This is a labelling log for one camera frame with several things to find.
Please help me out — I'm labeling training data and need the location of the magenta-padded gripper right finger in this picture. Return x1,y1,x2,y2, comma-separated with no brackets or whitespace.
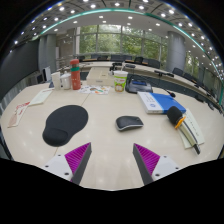
132,143,183,186

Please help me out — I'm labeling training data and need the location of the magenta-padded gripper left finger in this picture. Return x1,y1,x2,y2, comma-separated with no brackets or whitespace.
42,142,93,186

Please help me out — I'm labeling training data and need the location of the black computer mouse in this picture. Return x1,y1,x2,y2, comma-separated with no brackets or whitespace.
115,115,145,132

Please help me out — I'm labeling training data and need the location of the black mouse pad with wrist rest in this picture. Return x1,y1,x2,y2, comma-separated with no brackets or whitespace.
42,104,90,148

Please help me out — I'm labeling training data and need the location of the white printed paper sheet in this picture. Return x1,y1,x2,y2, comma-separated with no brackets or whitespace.
178,108,206,150

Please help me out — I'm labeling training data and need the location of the blue and white book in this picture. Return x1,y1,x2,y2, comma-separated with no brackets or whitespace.
137,91,187,115

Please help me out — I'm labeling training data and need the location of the colourful sticker sheet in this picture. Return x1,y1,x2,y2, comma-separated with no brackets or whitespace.
78,85,111,96

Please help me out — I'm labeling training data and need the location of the white text document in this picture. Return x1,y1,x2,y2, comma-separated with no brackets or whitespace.
28,88,54,108

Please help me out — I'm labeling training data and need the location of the black gooseneck conference microphone unit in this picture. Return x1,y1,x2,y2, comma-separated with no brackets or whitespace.
124,73,177,98

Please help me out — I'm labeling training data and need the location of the red and white leaflet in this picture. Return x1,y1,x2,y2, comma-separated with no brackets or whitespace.
7,101,31,129

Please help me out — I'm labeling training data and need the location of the white lidded mug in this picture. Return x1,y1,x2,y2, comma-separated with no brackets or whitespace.
60,73,72,90

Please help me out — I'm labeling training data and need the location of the plain white paper cup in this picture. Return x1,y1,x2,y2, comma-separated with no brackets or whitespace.
50,71,62,91

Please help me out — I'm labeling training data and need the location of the red bottle with green band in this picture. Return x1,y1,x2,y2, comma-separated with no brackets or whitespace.
69,58,82,91

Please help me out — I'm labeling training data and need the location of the green and white paper cup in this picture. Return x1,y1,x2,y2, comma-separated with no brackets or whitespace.
113,70,129,93

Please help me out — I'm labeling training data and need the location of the cream cardboard box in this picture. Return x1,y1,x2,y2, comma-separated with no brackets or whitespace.
85,67,115,87

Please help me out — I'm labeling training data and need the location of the long curved conference desk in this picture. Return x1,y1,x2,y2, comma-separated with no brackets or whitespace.
61,60,223,111

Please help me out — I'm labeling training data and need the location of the group of dark office chairs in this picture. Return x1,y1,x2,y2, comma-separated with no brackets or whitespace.
76,53,216,111

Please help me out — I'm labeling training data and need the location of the group of ceiling lights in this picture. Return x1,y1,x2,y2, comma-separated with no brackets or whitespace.
13,0,224,68

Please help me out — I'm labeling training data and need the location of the black handheld microphone orange ring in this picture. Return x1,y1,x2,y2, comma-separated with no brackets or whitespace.
166,105,202,156

